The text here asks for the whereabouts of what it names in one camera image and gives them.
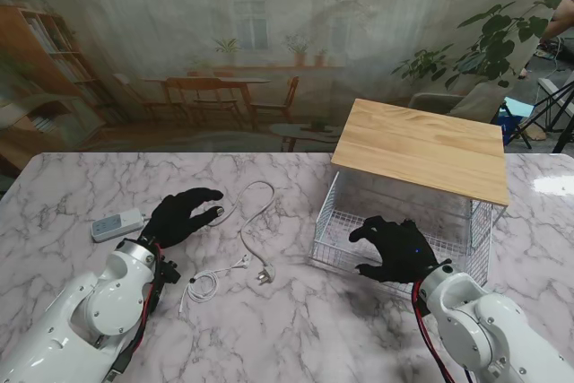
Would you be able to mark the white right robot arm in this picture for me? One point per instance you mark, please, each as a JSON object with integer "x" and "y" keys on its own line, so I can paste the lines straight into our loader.
{"x": 484, "y": 333}

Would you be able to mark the printed cafe scene backdrop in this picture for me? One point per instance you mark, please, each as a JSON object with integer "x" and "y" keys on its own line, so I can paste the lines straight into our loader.
{"x": 179, "y": 42}

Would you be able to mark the person in background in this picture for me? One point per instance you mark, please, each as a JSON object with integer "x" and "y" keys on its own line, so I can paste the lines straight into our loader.
{"x": 560, "y": 20}

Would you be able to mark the blue storage crate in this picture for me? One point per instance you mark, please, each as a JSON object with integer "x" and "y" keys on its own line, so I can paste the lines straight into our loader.
{"x": 507, "y": 123}

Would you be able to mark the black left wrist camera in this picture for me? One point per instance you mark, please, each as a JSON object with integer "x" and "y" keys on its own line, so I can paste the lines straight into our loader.
{"x": 170, "y": 273}

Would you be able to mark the white mesh drawer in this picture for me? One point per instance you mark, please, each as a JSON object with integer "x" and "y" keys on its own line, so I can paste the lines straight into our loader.
{"x": 336, "y": 230}

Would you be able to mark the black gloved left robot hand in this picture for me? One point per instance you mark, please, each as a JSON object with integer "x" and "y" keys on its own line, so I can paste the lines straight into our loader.
{"x": 179, "y": 221}

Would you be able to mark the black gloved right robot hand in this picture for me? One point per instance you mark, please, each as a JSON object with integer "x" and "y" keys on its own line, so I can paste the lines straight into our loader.
{"x": 399, "y": 253}

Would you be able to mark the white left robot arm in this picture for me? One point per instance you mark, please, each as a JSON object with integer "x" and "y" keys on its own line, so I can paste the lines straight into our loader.
{"x": 67, "y": 324}

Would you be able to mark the black tripod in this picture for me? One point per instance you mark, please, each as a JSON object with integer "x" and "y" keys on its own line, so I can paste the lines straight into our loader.
{"x": 563, "y": 134}

